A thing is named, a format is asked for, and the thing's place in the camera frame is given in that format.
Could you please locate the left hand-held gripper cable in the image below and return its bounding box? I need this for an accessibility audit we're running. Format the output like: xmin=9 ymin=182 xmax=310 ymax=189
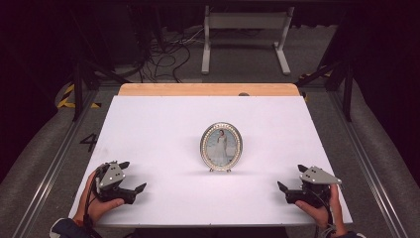
xmin=82 ymin=170 xmax=102 ymax=238

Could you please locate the bundle of floor cables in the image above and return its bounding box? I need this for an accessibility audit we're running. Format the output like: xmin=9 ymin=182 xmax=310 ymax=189
xmin=138 ymin=28 xmax=207 ymax=83

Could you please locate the person's right hand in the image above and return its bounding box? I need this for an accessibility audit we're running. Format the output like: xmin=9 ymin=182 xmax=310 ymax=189
xmin=294 ymin=182 xmax=349 ymax=238

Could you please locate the black metal stand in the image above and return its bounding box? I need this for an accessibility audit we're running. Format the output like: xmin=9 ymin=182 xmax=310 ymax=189
xmin=294 ymin=58 xmax=356 ymax=122
xmin=67 ymin=6 xmax=132 ymax=122

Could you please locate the aluminium floor rail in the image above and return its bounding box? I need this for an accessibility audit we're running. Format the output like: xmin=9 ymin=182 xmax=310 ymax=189
xmin=12 ymin=88 xmax=102 ymax=238
xmin=326 ymin=88 xmax=412 ymax=238

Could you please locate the white table sheet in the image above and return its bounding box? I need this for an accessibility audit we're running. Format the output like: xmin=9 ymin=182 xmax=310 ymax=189
xmin=66 ymin=95 xmax=354 ymax=228

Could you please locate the oval silver photo frame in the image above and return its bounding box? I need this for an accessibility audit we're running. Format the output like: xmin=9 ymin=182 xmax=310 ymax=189
xmin=199 ymin=121 xmax=244 ymax=174

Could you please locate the hand-held gripper cable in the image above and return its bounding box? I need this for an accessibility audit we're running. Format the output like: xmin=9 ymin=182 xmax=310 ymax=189
xmin=311 ymin=188 xmax=339 ymax=238
xmin=82 ymin=170 xmax=102 ymax=238

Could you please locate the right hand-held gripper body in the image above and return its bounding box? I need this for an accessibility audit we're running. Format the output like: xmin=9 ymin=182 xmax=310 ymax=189
xmin=285 ymin=166 xmax=343 ymax=210

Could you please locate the person's left hand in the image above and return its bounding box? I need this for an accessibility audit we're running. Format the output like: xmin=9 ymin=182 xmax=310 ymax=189
xmin=72 ymin=170 xmax=126 ymax=226

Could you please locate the white metal table frame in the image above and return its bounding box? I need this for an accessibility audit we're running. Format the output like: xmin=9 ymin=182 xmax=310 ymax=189
xmin=200 ymin=5 xmax=295 ymax=76

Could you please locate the right hand-held gripper cable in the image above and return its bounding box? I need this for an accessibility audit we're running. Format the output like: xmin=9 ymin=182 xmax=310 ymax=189
xmin=311 ymin=188 xmax=339 ymax=238

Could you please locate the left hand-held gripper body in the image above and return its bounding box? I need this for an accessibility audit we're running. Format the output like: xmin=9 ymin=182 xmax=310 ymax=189
xmin=93 ymin=161 xmax=137 ymax=205

